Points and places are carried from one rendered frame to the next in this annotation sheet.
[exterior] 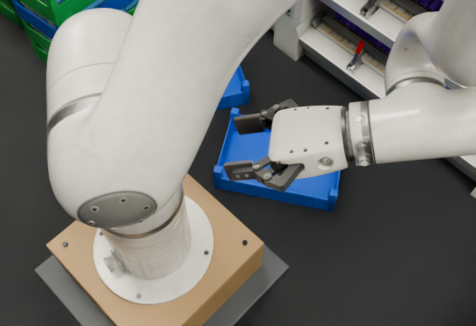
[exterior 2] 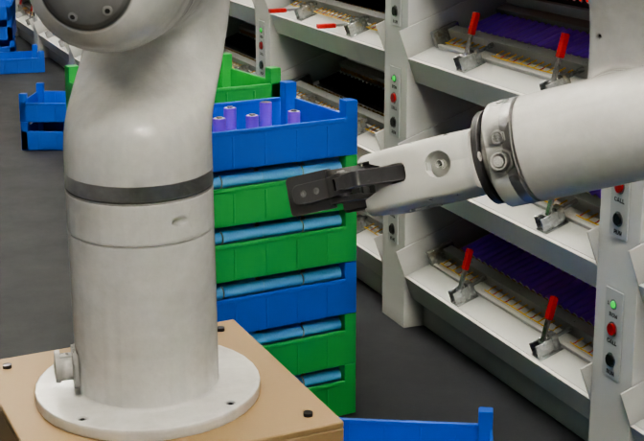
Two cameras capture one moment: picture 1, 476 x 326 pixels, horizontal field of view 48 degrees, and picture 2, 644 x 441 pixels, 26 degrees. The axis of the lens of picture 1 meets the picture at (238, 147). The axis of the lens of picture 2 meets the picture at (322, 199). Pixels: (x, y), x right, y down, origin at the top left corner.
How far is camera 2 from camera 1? 0.84 m
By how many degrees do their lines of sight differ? 45
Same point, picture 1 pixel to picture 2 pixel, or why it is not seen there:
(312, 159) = (416, 155)
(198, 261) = (210, 407)
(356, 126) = (494, 107)
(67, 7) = not seen: hidden behind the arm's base
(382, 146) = (525, 128)
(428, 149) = (596, 128)
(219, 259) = (250, 422)
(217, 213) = (282, 383)
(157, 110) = not seen: outside the picture
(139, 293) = (86, 416)
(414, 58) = (614, 52)
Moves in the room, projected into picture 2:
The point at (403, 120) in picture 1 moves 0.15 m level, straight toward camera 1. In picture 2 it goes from (562, 91) to (421, 115)
